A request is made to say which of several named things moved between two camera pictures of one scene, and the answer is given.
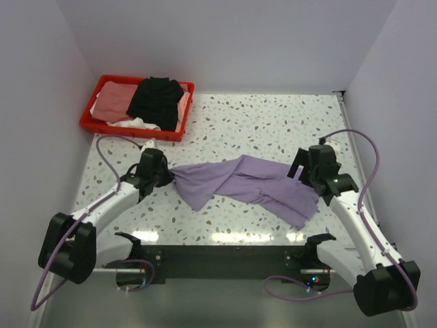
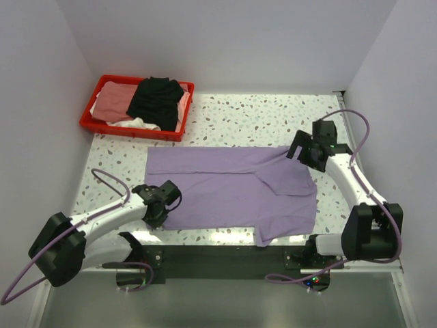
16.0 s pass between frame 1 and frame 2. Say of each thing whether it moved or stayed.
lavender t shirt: moved
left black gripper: moved
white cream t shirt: stayed
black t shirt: stayed
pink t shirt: stayed
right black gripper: moved
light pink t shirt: stayed
